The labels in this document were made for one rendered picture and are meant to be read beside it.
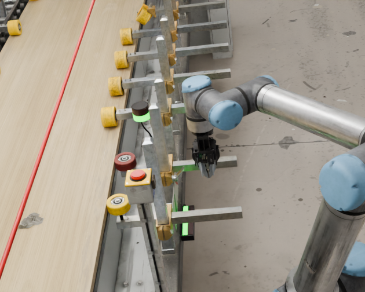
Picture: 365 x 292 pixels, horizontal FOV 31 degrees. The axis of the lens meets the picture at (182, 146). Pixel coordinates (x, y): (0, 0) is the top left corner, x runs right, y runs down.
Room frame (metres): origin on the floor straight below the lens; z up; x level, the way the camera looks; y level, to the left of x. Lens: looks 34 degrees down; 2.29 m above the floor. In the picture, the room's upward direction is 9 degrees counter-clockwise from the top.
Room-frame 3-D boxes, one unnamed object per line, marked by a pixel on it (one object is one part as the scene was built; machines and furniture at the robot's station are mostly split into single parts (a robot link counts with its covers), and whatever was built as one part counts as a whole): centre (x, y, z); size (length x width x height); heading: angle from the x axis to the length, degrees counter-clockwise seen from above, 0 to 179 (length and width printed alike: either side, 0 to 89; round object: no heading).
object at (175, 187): (1.96, 0.06, 0.75); 0.26 x 0.01 x 0.10; 174
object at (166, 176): (2.01, 0.08, 0.85); 0.14 x 0.06 x 0.05; 174
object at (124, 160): (2.05, 0.22, 0.85); 0.08 x 0.08 x 0.11
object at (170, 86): (2.51, 0.02, 0.95); 0.14 x 0.06 x 0.05; 174
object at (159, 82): (2.24, 0.05, 0.87); 0.04 x 0.04 x 0.48; 84
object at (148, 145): (1.74, 0.10, 0.93); 0.04 x 0.04 x 0.48; 84
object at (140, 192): (1.49, 0.13, 1.18); 0.07 x 0.07 x 0.08; 84
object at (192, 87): (1.77, -0.07, 1.27); 0.10 x 0.09 x 0.12; 27
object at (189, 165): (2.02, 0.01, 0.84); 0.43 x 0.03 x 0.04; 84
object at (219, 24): (3.02, -0.06, 0.95); 0.50 x 0.04 x 0.04; 84
